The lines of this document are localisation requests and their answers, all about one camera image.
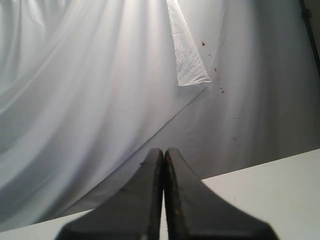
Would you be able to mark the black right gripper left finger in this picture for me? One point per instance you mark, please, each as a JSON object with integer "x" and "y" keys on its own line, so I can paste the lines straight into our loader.
{"x": 132, "y": 213}

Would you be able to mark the white backdrop cloth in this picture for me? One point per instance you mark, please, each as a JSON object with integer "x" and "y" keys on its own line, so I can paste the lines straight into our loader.
{"x": 88, "y": 87}

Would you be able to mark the black light stand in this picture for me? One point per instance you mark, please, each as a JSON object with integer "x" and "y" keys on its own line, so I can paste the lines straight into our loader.
{"x": 310, "y": 11}

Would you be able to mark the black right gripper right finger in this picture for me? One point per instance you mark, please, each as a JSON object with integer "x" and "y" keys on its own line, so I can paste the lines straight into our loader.
{"x": 195, "y": 212}

